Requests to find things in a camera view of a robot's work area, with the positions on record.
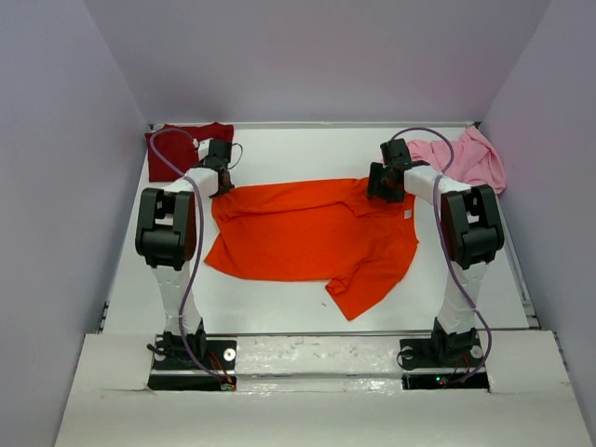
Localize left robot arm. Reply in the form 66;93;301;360
135;128;234;376

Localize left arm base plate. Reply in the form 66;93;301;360
146;336;237;392

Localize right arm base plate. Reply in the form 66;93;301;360
396;338;490;391

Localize dark red folded t-shirt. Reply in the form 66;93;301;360
145;122;234;183

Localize pink t-shirt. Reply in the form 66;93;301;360
407;127;507;195

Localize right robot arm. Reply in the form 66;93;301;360
367;139;505;371

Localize orange t-shirt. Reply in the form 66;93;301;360
205;179;418;320

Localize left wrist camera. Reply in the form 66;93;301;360
193;138;211;163

